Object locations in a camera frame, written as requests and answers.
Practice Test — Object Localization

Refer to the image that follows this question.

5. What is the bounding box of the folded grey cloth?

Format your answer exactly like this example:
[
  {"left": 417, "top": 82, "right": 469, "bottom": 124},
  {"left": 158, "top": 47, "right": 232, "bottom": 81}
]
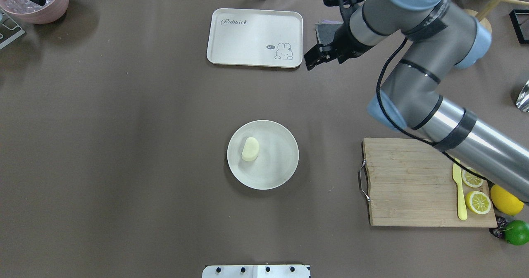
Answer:
[{"left": 315, "top": 20, "right": 343, "bottom": 46}]

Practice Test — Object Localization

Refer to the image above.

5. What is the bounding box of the pink bowl with ice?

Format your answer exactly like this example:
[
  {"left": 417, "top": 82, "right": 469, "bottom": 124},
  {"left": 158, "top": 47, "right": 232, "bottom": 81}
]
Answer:
[{"left": 0, "top": 0, "right": 69, "bottom": 24}]

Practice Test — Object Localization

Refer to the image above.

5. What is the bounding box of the white steamed bun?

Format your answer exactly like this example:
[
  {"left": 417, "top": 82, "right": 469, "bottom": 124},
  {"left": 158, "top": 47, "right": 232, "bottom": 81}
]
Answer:
[{"left": 241, "top": 137, "right": 260, "bottom": 162}]

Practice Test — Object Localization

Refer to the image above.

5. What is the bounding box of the wooden mug tree stand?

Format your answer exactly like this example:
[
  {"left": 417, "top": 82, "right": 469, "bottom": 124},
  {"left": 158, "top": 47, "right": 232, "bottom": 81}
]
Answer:
[{"left": 463, "top": 0, "right": 529, "bottom": 33}]

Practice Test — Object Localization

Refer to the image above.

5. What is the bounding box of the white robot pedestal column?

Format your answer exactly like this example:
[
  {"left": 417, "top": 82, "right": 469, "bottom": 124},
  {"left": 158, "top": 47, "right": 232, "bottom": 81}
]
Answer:
[{"left": 202, "top": 264, "right": 311, "bottom": 278}]

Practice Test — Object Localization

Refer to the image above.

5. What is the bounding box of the wooden cutting board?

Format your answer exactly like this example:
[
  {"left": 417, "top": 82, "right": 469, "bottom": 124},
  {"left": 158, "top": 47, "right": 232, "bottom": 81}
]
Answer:
[{"left": 359, "top": 138, "right": 496, "bottom": 228}]

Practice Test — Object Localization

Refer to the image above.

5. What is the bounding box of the left lemon half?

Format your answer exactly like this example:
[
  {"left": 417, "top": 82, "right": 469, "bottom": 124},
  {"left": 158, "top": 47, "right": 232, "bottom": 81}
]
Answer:
[{"left": 461, "top": 168, "right": 484, "bottom": 188}]

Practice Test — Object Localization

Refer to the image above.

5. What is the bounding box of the beige serving tray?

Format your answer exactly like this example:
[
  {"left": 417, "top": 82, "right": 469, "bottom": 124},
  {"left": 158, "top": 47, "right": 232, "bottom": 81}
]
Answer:
[{"left": 206, "top": 8, "right": 303, "bottom": 68}]

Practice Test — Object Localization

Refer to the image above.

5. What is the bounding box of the metal ice scoop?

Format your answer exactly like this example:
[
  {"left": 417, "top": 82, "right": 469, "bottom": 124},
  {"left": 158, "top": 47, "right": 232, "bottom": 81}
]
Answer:
[{"left": 515, "top": 80, "right": 529, "bottom": 112}]

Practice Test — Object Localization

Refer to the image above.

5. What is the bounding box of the left whole yellow lemon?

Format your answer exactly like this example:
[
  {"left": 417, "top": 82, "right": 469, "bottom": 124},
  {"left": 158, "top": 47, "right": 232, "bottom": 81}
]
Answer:
[{"left": 490, "top": 185, "right": 524, "bottom": 216}]

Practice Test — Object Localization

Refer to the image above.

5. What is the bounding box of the cream round plate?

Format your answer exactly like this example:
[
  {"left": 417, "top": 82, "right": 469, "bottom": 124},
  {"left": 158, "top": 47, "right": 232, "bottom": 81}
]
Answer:
[{"left": 226, "top": 120, "right": 299, "bottom": 190}]

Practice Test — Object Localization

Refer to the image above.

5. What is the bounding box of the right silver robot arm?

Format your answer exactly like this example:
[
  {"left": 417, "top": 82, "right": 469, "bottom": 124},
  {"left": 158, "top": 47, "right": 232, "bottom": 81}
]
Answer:
[{"left": 304, "top": 0, "right": 529, "bottom": 204}]

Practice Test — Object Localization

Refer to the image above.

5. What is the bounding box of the white cup rack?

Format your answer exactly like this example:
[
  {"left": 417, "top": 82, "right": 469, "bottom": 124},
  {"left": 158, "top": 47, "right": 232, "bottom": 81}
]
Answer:
[{"left": 0, "top": 9, "right": 25, "bottom": 50}]

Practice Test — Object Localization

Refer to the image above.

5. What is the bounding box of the yellow plastic knife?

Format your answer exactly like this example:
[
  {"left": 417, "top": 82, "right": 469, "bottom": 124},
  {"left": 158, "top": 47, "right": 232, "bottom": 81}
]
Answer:
[{"left": 452, "top": 159, "right": 468, "bottom": 221}]

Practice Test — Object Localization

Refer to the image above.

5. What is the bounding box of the dark framed glass tray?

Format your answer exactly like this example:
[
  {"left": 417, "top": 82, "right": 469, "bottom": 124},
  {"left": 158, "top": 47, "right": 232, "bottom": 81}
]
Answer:
[{"left": 509, "top": 9, "right": 529, "bottom": 44}]

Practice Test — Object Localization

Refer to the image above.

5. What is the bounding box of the green lime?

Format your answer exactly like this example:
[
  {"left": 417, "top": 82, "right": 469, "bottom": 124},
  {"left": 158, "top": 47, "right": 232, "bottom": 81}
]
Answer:
[{"left": 504, "top": 220, "right": 529, "bottom": 245}]

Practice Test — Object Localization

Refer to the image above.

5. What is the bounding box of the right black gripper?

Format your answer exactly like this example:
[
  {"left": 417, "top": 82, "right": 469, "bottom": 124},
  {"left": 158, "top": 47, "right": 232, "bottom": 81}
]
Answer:
[{"left": 304, "top": 0, "right": 372, "bottom": 71}]

